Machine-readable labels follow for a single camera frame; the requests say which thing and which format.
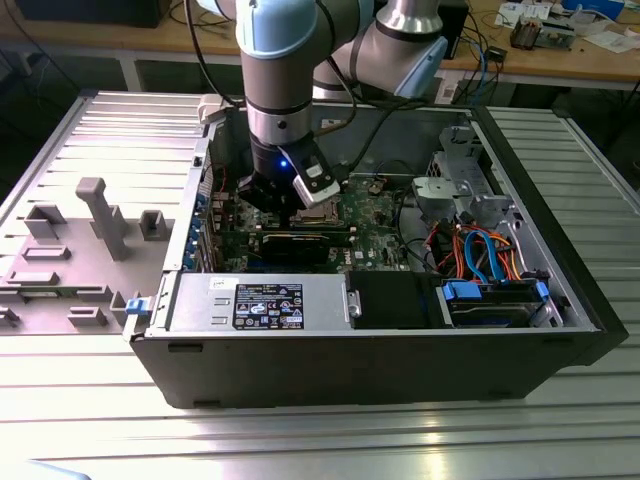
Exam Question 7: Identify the CPU socket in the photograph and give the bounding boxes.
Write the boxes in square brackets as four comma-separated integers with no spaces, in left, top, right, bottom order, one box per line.
[292,199,346,226]

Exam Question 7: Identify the green RAM stick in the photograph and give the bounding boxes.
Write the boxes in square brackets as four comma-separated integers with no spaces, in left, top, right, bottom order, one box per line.
[260,227,352,240]

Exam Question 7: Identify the beige plastic block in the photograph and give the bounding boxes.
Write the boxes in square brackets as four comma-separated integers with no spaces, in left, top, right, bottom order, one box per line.
[196,93,225,127]

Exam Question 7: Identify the black graphics card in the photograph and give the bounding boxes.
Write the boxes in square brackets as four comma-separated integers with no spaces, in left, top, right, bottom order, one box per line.
[260,235,331,265]

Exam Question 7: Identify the green Dell motherboard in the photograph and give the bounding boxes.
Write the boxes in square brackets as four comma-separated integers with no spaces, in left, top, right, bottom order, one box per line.
[209,172,426,274]

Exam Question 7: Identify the black power supply label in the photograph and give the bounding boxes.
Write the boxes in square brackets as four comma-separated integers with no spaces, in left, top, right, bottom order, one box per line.
[235,283,306,331]

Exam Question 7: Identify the silver power supply unit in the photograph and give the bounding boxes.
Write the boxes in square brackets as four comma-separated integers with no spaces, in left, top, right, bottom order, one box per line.
[168,273,350,333]

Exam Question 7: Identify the perforated metal drive cage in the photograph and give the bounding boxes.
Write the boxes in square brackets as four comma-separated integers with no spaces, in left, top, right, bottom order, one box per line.
[430,123,496,184]

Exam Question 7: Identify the black PC case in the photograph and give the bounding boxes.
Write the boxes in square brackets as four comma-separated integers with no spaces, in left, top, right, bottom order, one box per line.
[122,89,630,410]

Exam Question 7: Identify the grey plastic parts rack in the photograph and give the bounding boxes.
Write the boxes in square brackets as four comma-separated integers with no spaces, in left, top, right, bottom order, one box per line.
[0,177,177,337]

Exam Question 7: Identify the black monitor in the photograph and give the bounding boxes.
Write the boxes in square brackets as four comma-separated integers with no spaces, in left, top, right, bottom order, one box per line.
[14,0,162,30]

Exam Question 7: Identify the hard disk blue carrier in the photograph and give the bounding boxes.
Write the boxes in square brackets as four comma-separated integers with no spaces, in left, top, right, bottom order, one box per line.
[438,279,552,330]

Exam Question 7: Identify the small parts box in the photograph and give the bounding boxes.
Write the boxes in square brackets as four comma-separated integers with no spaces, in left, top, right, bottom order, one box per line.
[508,13,542,50]

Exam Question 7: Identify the wooden desk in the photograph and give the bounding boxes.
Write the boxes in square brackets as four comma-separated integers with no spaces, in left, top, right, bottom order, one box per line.
[0,0,640,94]

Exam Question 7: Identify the white papers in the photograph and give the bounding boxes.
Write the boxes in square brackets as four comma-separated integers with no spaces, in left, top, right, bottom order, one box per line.
[582,19,640,54]
[494,0,566,26]

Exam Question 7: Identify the green circuit board box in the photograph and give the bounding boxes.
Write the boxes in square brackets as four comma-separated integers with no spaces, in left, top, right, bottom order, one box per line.
[538,17,576,51]

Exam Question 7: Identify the silver white wrist camera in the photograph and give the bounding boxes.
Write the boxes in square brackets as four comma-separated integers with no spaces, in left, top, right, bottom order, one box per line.
[277,143,342,209]

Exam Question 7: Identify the silver metal drive bracket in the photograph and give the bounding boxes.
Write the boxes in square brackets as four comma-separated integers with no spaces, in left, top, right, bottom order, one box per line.
[410,175,476,214]

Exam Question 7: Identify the red yellow power wires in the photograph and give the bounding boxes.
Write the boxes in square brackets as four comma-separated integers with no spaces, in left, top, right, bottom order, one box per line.
[430,222,467,274]

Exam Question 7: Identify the blue data wire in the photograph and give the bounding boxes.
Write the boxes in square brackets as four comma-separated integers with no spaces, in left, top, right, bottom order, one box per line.
[462,225,509,285]

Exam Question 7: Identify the orange data wire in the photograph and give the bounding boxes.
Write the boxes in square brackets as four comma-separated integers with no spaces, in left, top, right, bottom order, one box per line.
[477,227,526,281]

